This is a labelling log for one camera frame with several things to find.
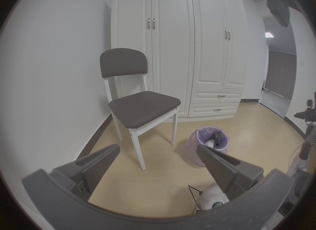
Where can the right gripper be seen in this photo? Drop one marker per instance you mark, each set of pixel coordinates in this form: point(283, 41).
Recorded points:
point(311, 117)

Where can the white wardrobe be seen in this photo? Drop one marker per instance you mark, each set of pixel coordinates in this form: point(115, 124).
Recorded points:
point(172, 38)

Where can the pale grey trash bin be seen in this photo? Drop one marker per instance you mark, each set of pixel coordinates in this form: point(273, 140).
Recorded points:
point(224, 146)

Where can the square ceiling light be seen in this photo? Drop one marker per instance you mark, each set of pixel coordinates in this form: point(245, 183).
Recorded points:
point(269, 35)

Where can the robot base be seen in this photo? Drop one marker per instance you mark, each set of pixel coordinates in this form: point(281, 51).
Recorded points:
point(212, 194)

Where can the grey curtain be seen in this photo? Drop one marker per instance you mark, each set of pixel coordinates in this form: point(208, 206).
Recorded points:
point(281, 75)

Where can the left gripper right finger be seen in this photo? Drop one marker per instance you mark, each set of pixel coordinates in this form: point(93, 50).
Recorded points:
point(227, 172)

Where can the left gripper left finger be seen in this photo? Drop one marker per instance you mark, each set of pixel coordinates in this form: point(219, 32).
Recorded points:
point(91, 169)

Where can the white paper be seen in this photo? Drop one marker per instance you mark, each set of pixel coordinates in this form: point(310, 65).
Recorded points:
point(210, 144)

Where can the black plastic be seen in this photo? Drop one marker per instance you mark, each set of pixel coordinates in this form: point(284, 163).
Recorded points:
point(216, 137)

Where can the white chair dark grey cushions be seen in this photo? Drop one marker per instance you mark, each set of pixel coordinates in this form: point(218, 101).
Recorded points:
point(123, 63)

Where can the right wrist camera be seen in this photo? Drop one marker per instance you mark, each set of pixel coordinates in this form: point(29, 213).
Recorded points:
point(309, 103)

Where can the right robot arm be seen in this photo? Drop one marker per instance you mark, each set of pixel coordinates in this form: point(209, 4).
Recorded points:
point(308, 145)

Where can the purple plastic bag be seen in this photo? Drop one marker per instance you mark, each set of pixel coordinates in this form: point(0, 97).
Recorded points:
point(191, 150)

